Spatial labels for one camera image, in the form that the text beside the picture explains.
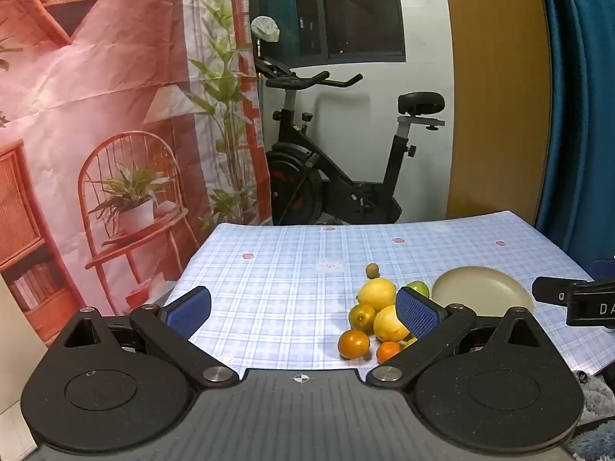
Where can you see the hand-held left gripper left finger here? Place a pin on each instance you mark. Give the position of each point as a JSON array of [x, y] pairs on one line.
[[190, 309]]

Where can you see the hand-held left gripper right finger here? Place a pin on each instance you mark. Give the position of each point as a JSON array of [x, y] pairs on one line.
[[418, 314]]

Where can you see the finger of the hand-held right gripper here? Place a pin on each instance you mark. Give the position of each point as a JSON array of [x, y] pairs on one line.
[[552, 290]]

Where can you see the large green fruit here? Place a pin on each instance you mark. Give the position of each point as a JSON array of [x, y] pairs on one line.
[[419, 289]]

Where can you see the small green fruit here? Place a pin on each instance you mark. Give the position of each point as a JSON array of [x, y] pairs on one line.
[[410, 342]]

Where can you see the yellow lemon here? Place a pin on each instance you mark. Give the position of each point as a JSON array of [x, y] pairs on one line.
[[376, 293], [387, 324]]

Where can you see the small round yellowish fruit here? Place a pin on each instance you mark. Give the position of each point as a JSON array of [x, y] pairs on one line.
[[372, 270]]

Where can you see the beige plate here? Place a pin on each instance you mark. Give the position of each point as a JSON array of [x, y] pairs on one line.
[[480, 288]]

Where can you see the yellow-green orange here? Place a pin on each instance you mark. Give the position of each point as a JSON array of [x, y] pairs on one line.
[[361, 318]]

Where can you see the orange with green tinge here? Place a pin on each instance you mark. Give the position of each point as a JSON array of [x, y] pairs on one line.
[[353, 344]]

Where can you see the blue plaid tablecloth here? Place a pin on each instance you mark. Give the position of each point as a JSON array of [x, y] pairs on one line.
[[288, 269]]

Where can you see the grey-blue fluffy cloth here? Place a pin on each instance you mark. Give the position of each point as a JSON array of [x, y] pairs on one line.
[[598, 437]]

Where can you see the white panel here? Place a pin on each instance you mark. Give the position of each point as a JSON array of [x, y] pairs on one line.
[[14, 369]]

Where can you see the blue curtain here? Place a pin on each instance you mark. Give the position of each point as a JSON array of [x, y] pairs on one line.
[[586, 105]]

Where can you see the black exercise bike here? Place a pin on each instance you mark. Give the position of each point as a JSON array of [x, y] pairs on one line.
[[298, 153]]

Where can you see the wooden panel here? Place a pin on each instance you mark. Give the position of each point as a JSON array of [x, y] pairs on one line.
[[495, 105]]

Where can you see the printed backdrop cloth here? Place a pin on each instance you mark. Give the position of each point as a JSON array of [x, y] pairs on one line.
[[96, 81]]

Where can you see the white bag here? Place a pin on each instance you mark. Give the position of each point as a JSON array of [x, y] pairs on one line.
[[265, 28]]

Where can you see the dark window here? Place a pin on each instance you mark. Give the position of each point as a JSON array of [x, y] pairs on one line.
[[355, 9]]

